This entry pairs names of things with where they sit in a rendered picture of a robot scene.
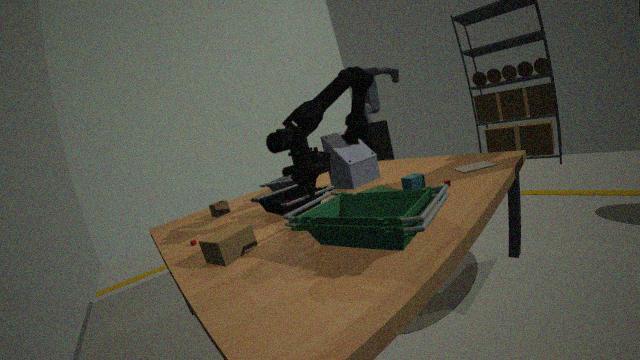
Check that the olive brown box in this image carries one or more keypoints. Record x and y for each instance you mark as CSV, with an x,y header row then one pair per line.
x,y
228,244

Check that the green rectangular block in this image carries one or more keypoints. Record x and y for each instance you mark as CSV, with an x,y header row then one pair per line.
x,y
380,189

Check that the small teal block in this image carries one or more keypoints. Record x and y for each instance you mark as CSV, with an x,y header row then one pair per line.
x,y
413,181

